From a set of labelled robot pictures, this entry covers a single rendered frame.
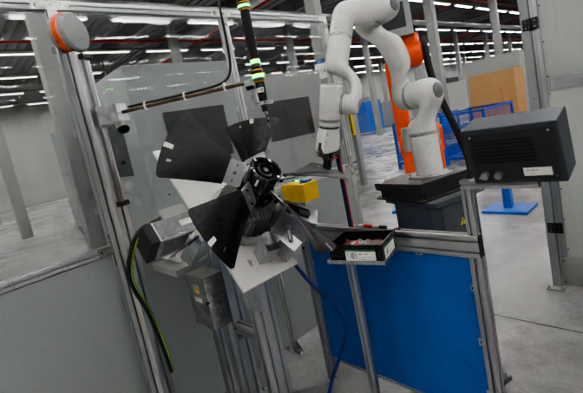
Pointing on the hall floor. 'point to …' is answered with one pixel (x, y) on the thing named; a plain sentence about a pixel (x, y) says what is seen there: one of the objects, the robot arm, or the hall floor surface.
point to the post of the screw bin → (363, 328)
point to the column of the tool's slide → (117, 224)
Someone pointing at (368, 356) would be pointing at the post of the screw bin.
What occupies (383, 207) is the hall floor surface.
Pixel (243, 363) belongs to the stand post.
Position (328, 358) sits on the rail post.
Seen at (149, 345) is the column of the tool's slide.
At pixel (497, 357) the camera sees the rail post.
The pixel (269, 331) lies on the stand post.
